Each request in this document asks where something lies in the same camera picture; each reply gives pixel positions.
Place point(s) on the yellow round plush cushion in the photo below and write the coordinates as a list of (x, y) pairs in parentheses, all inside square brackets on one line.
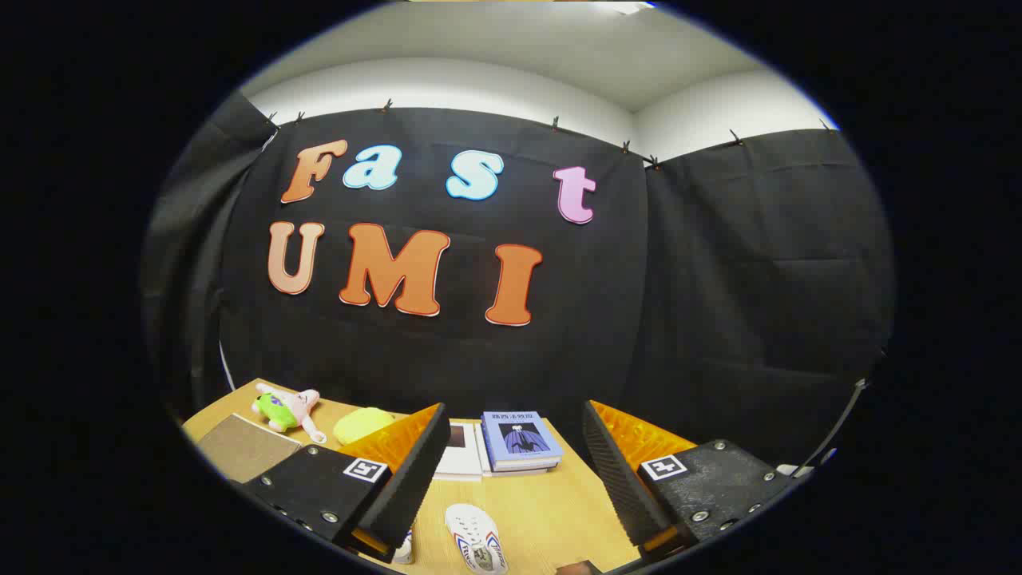
[(359, 425)]

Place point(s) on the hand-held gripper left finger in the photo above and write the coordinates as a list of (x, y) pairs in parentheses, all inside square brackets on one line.
[(319, 487)]

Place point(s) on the white striped shoe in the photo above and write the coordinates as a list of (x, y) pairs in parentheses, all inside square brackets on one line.
[(471, 531), (406, 549)]

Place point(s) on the blue book with figure cover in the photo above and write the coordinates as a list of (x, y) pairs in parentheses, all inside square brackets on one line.
[(519, 435)]

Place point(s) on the white book with portrait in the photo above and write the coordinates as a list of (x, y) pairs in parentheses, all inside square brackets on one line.
[(463, 459)]

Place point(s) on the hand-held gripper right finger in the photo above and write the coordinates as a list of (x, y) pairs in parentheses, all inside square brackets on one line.
[(711, 483)]

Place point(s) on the beige fabric storage box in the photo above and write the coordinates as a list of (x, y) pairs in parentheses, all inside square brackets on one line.
[(243, 447)]

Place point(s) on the pink starfish plush toy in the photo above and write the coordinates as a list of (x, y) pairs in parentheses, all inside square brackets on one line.
[(279, 409)]

